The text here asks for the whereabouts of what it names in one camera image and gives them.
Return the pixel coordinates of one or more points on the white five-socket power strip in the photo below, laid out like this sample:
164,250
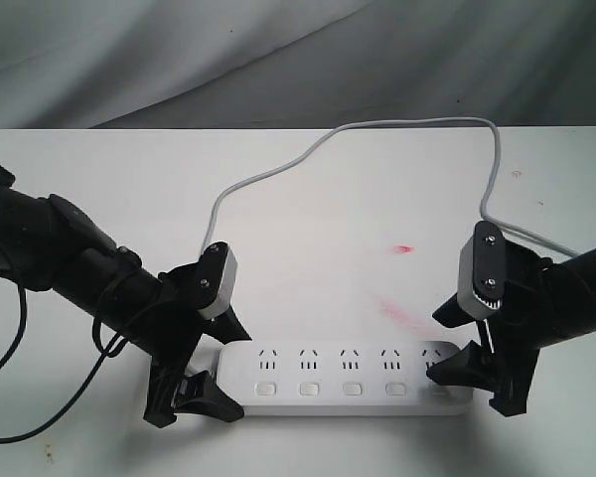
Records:
348,379

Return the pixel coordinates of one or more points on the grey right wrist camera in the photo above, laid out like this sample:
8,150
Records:
482,271

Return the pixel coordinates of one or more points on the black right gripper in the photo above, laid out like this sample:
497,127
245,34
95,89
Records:
509,371

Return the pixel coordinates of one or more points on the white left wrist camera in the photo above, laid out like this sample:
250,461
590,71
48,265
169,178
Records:
217,272

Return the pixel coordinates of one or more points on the white backdrop cloth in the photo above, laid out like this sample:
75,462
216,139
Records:
294,64

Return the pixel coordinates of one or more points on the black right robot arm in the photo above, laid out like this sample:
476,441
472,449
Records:
568,291

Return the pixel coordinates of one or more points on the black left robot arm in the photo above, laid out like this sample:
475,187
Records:
51,244

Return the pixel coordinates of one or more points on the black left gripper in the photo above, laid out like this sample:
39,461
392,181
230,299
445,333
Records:
172,328

